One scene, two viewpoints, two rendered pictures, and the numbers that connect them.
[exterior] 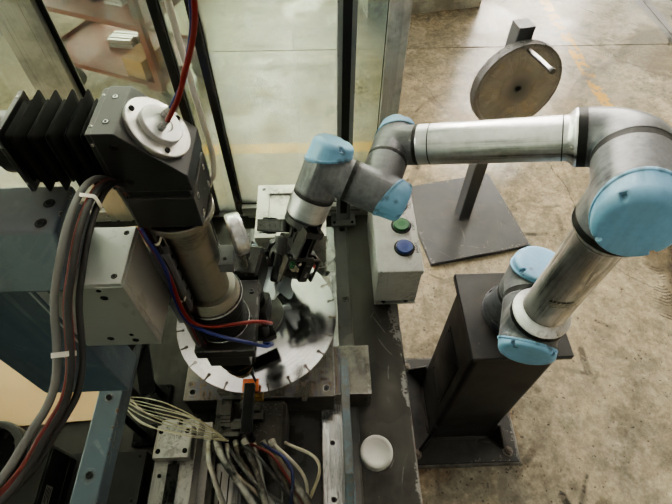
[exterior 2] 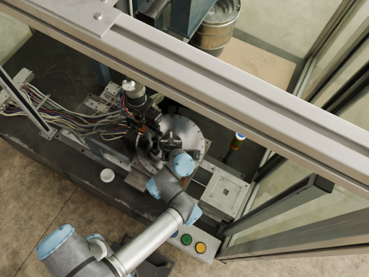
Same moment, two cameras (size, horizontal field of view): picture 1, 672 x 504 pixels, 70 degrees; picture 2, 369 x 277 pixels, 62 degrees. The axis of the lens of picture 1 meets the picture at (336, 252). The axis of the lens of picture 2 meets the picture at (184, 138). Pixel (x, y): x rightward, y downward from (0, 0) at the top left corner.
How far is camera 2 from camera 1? 0.93 m
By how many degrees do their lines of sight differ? 49
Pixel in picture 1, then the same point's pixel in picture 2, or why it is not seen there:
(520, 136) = (131, 242)
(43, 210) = not seen: hidden behind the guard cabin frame
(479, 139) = (146, 229)
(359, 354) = (141, 186)
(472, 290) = (144, 269)
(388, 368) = (134, 201)
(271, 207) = (232, 183)
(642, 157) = (65, 250)
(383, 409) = (120, 188)
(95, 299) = not seen: hidden behind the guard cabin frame
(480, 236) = not seen: outside the picture
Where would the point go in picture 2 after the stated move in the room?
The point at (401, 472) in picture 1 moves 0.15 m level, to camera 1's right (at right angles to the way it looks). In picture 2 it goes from (95, 179) to (77, 205)
